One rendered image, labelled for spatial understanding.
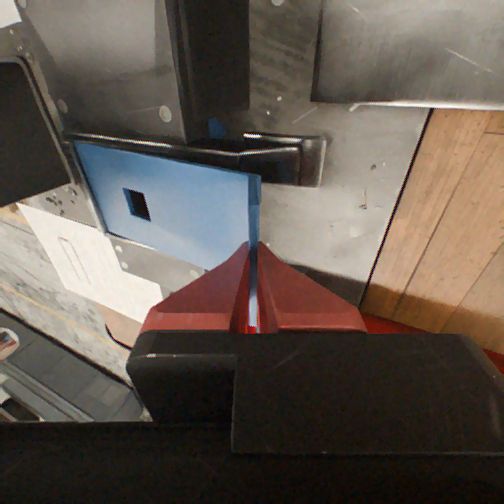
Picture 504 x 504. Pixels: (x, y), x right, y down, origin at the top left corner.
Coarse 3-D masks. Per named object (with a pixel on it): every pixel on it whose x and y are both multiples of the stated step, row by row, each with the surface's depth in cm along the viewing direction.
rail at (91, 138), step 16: (96, 144) 16; (112, 144) 15; (128, 144) 15; (144, 144) 14; (160, 144) 14; (176, 144) 14; (192, 144) 14; (224, 144) 14; (240, 144) 14; (208, 160) 13; (224, 160) 13
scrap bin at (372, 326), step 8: (248, 312) 26; (360, 312) 26; (248, 320) 25; (368, 320) 25; (376, 320) 25; (384, 320) 25; (248, 328) 35; (368, 328) 24; (376, 328) 24; (384, 328) 24; (392, 328) 24; (400, 328) 24; (408, 328) 24; (416, 328) 24; (488, 352) 22; (496, 352) 22; (496, 360) 21
